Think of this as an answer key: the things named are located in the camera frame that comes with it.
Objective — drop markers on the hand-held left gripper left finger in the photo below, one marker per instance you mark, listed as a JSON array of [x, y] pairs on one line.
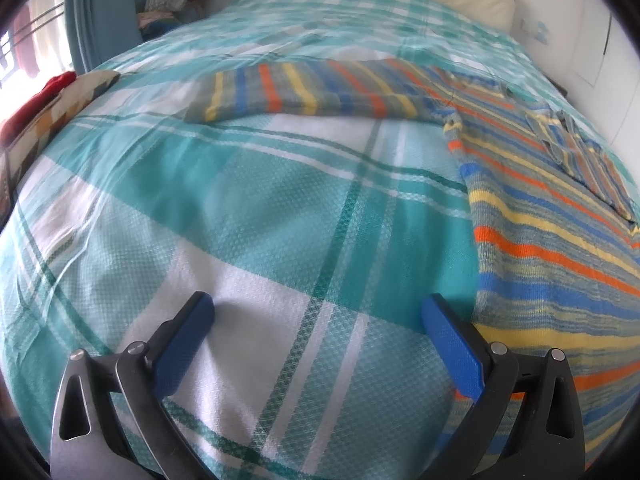
[[186, 337]]

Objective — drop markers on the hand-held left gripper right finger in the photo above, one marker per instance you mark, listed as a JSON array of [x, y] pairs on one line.
[[452, 342]]

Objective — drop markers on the striped knitted sweater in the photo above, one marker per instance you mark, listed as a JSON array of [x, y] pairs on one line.
[[525, 210]]

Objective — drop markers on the teal plaid bed cover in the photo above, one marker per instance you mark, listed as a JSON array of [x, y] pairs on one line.
[[250, 210]]

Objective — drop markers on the checkered patchwork cushion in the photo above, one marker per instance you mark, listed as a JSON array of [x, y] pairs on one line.
[[65, 110]]

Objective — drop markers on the red cloth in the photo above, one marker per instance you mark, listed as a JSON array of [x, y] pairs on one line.
[[50, 90]]

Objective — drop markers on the white wardrobe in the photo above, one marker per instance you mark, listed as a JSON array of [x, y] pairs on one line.
[[600, 60]]

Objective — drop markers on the blue curtain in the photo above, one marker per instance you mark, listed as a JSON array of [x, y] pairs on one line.
[[100, 10]]

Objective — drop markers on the wall socket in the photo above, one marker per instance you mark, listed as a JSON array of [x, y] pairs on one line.
[[535, 30]]

